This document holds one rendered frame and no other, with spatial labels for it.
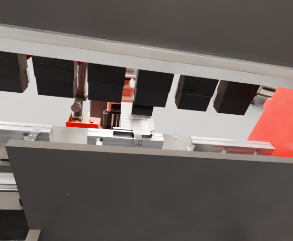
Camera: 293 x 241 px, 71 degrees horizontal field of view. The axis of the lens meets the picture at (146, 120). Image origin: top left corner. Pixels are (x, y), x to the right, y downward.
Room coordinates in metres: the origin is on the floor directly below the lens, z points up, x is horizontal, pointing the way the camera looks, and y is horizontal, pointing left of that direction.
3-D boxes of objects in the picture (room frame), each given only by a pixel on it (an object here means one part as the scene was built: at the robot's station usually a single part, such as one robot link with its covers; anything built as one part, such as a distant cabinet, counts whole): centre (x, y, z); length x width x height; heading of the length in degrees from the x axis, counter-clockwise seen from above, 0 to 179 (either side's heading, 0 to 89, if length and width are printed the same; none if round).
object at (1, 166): (0.58, 0.46, 1.01); 0.26 x 0.12 x 0.05; 12
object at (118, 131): (0.83, 0.06, 0.99); 0.20 x 0.03 x 0.03; 102
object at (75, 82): (0.76, 0.40, 1.26); 0.15 x 0.09 x 0.17; 102
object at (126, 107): (0.98, 0.06, 1.00); 0.26 x 0.18 x 0.01; 12
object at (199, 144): (0.95, -0.51, 0.92); 0.50 x 0.06 x 0.10; 102
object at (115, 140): (0.82, 0.08, 0.92); 0.39 x 0.06 x 0.10; 102
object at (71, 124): (1.08, 0.41, 0.75); 0.20 x 0.16 x 0.18; 102
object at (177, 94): (0.88, -0.19, 1.26); 0.15 x 0.09 x 0.17; 102
